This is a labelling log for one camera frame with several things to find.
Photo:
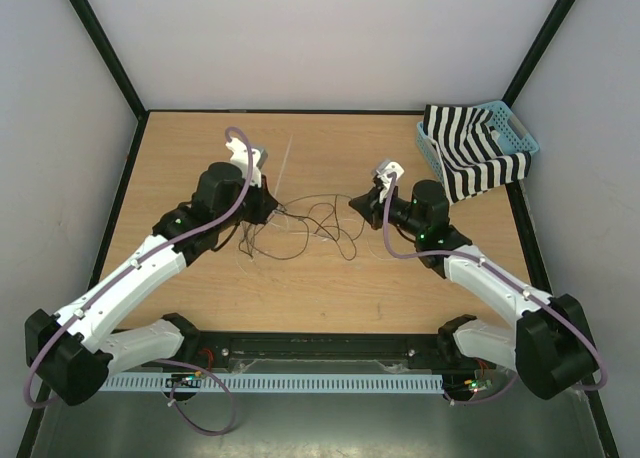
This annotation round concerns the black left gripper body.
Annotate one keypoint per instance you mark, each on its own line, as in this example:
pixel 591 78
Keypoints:
pixel 252 206

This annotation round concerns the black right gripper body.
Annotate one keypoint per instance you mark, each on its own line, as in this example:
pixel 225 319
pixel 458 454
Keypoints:
pixel 377 209

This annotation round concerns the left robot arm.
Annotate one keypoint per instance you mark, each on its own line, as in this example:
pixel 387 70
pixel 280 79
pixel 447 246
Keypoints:
pixel 75 350

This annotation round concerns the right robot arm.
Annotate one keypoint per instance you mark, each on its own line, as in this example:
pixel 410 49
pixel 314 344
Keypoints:
pixel 547 342

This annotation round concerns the black white striped cloth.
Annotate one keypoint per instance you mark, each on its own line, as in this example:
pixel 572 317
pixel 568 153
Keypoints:
pixel 472 162

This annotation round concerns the light blue perforated basket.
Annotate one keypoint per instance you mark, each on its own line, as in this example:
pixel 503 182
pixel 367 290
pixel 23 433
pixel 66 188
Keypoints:
pixel 513 136

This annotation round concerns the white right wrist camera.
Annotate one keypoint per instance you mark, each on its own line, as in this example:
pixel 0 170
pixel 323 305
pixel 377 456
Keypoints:
pixel 383 174

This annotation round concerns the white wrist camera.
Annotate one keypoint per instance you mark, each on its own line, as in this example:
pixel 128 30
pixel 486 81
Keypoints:
pixel 240 158
pixel 383 174

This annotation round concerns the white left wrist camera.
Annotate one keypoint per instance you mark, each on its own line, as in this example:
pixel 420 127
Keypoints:
pixel 240 158

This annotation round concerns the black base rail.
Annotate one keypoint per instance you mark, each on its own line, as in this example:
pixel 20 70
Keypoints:
pixel 417 351

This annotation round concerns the light blue slotted cable duct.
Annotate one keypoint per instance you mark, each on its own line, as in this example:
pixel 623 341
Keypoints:
pixel 275 383

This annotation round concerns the black cage frame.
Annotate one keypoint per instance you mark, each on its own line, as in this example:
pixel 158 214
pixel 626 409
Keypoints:
pixel 519 205

